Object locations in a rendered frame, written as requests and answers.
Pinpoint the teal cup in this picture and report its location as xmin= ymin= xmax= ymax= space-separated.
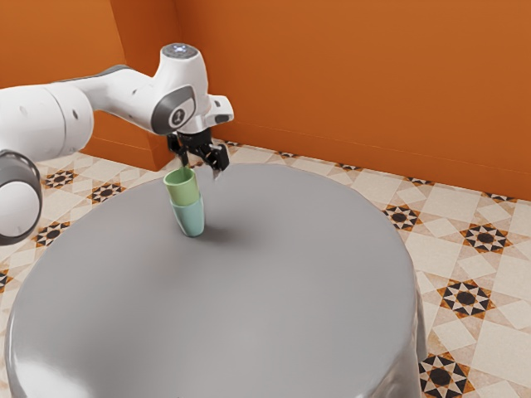
xmin=169 ymin=192 xmax=206 ymax=239

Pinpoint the green cup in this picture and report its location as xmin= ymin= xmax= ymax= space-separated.
xmin=163 ymin=167 xmax=201 ymax=206

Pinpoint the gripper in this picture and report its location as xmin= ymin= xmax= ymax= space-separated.
xmin=166 ymin=129 xmax=230 ymax=182

